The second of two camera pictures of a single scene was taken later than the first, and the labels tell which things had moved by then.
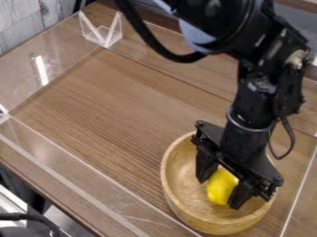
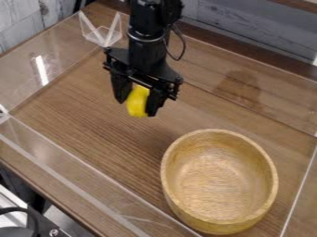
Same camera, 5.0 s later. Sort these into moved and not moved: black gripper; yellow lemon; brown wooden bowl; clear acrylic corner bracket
Moved: yellow lemon; black gripper
Not moved: clear acrylic corner bracket; brown wooden bowl
